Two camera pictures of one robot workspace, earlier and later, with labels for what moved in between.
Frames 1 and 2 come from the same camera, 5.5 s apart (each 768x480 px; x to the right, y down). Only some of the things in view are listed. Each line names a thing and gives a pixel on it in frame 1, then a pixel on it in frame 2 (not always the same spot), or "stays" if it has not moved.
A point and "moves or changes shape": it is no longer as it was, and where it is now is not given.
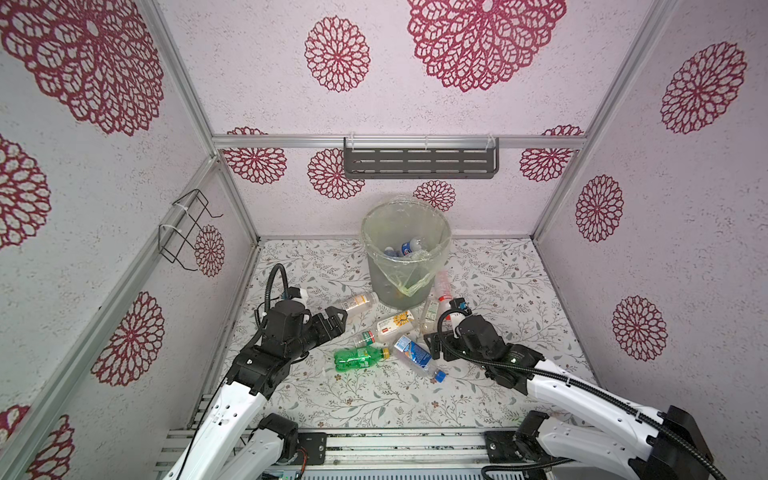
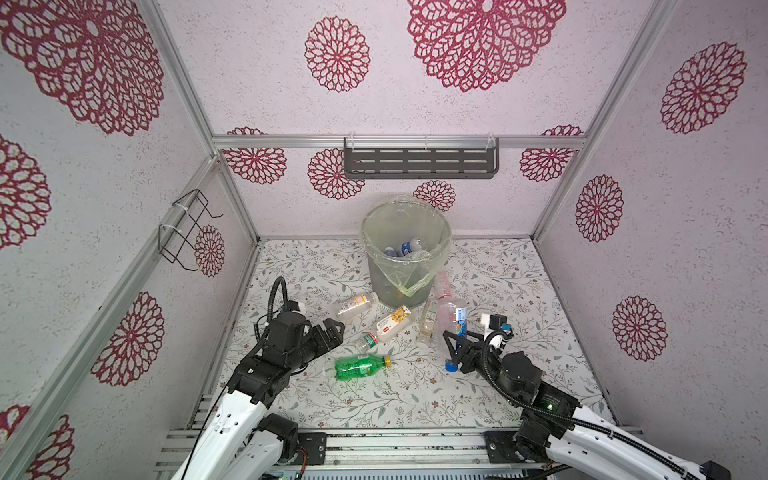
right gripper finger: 433,342 → 464,353
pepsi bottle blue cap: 412,245 stays
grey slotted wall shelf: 413,163 stays
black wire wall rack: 174,236 stays
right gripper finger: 460,304 → 500,322
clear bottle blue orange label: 421,358 moves or changes shape
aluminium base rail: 376,447 stays
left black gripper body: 299,347 stays
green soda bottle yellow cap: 362,357 moves or changes shape
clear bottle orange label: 359,299 stays
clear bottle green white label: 430,316 stays
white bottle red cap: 443,285 stays
